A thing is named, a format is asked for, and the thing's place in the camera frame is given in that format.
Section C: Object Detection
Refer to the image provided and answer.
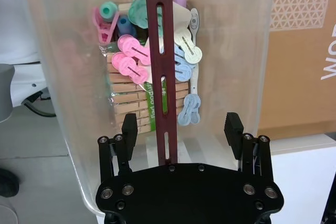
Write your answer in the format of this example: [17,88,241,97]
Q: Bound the grey cylinder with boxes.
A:
[0,63,16,123]

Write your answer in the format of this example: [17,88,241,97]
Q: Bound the person's foot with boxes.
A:
[0,167,20,198]

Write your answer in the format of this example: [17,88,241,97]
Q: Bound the white rounded object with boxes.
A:
[0,0,44,65]

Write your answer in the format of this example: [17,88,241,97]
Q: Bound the dark red slotted bar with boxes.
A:
[143,0,180,167]

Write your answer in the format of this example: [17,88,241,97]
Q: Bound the clear plastic storage bin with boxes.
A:
[22,0,272,215]

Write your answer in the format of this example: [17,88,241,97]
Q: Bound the brown cardboard box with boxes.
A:
[256,0,336,141]

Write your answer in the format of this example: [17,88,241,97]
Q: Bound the blue bone-shaped clip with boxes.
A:
[177,93,203,126]
[174,44,194,82]

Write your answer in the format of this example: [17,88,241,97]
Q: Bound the pack of wooden clothes pegs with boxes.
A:
[106,37,191,133]

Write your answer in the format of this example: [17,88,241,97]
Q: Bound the pink plastic clothes peg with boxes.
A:
[92,6,120,44]

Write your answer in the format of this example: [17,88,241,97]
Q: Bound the teal plastic cylinder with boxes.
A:
[100,1,118,23]

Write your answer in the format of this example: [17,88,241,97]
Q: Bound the pink bone-shaped clip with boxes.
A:
[117,35,152,67]
[111,52,149,85]

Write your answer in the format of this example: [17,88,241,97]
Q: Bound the black cable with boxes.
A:
[24,90,56,118]

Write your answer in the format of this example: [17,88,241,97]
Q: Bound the beige paper cone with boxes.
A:
[172,1,191,30]

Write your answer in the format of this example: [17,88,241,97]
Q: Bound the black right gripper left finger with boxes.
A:
[97,113,138,183]

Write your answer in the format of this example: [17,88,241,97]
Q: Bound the cream bone-shaped clip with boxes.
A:
[174,27,204,65]

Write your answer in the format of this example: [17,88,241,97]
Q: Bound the green bone-shaped clip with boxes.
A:
[128,0,149,29]

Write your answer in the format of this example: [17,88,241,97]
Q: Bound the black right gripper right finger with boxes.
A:
[223,112,275,183]

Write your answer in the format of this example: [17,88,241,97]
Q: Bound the white long-handled plastic tool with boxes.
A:
[188,8,201,97]

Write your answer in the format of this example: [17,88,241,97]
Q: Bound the blue plastic cylinder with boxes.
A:
[116,16,136,38]

